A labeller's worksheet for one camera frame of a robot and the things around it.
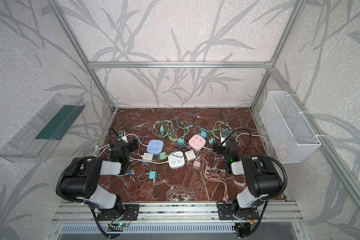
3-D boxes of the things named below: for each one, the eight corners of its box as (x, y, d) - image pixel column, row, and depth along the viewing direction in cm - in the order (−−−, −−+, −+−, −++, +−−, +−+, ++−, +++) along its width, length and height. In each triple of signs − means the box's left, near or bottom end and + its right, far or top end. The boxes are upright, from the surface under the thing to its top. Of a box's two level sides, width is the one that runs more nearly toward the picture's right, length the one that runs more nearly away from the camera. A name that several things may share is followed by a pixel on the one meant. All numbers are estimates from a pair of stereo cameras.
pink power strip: (185, 145, 100) (185, 144, 98) (193, 134, 106) (193, 132, 104) (200, 152, 96) (200, 151, 95) (207, 140, 102) (207, 138, 101)
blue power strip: (146, 154, 95) (145, 153, 94) (149, 141, 102) (148, 139, 100) (162, 154, 95) (161, 153, 94) (163, 141, 102) (163, 139, 100)
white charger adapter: (187, 161, 93) (187, 159, 91) (185, 153, 96) (185, 151, 94) (195, 158, 94) (196, 157, 92) (192, 151, 97) (192, 149, 95)
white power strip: (167, 168, 90) (167, 166, 88) (169, 153, 96) (168, 151, 94) (184, 168, 90) (184, 166, 88) (185, 153, 96) (184, 151, 94)
